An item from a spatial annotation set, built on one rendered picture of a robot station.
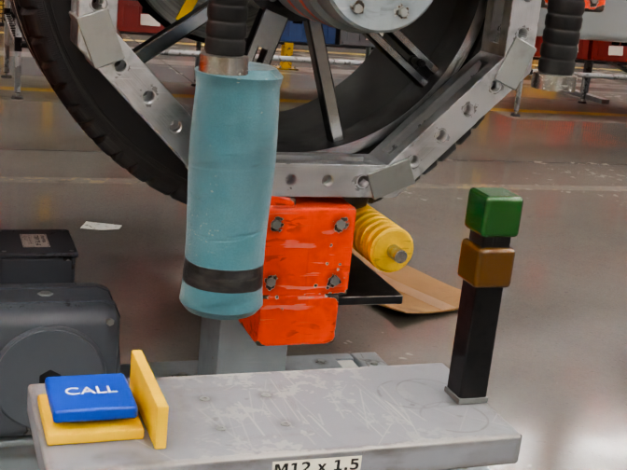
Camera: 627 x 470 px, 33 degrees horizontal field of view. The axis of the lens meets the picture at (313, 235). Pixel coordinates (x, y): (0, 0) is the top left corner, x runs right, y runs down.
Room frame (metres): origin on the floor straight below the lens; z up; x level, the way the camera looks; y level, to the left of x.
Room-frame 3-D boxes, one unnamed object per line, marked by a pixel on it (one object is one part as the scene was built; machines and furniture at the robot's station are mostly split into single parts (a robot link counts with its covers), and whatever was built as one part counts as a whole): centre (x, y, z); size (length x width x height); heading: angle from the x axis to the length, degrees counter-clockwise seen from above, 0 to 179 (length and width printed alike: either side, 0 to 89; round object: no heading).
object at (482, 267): (0.96, -0.17, 0.59); 0.04 x 0.04 x 0.04; 21
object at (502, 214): (0.96, -0.17, 0.64); 0.04 x 0.04 x 0.04; 21
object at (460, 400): (0.96, -0.17, 0.55); 0.03 x 0.03 x 0.21; 21
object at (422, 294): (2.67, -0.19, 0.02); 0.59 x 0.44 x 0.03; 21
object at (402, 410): (0.89, 0.02, 0.44); 0.43 x 0.17 x 0.03; 111
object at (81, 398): (0.83, 0.18, 0.47); 0.07 x 0.07 x 0.02; 21
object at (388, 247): (1.35, -0.05, 0.51); 0.29 x 0.06 x 0.06; 21
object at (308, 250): (1.25, 0.04, 0.48); 0.16 x 0.12 x 0.17; 21
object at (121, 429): (0.83, 0.18, 0.46); 0.08 x 0.08 x 0.01; 21
